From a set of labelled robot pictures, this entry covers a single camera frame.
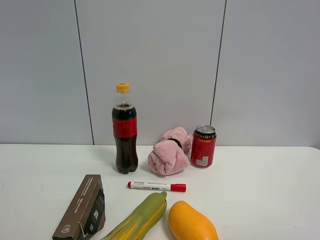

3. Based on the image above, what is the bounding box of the brown cardboard box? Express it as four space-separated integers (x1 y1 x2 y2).
52 174 106 240

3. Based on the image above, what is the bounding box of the cola bottle yellow cap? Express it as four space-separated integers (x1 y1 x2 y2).
112 83 139 174

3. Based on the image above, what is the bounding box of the pink rolled towel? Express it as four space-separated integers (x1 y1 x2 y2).
148 127 193 176

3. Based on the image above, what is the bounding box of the red soda can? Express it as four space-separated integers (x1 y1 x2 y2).
190 125 217 168

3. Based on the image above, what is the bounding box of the red white marker pen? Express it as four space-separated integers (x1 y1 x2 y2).
127 181 187 193

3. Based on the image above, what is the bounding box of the toy corn cob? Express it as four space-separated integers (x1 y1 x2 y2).
103 191 167 240

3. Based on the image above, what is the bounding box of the orange mango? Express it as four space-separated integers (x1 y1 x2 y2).
168 200 219 240

